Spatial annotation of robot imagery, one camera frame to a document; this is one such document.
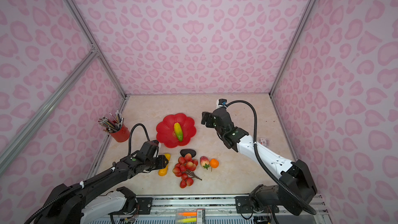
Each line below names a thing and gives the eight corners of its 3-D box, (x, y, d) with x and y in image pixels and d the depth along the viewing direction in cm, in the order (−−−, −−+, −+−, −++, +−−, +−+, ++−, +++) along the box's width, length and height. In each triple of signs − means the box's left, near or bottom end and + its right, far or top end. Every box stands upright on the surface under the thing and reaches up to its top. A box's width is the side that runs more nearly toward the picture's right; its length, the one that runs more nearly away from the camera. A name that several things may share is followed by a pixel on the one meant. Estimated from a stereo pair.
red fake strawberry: (197, 164, 87) (197, 162, 84) (202, 157, 90) (201, 154, 87) (207, 169, 86) (207, 167, 83) (211, 162, 88) (211, 159, 85)
